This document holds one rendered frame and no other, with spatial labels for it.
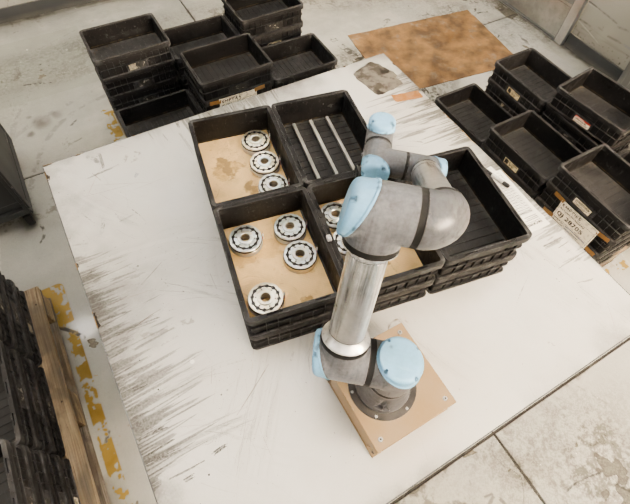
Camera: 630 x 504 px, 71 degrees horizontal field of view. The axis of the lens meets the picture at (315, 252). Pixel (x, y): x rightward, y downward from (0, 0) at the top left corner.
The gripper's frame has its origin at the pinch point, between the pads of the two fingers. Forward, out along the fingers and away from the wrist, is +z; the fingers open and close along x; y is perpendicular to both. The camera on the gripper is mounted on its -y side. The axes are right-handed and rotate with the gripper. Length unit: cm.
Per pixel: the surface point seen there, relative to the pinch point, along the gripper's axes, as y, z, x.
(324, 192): 6.1, -3.1, 13.1
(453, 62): 176, 84, -135
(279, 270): -16.2, 2.8, 32.7
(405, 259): -20.9, 2.7, -6.8
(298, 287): -23.2, 2.8, 28.3
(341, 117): 45.9, 2.6, -4.4
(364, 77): 83, 14, -27
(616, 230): -11, 31, -112
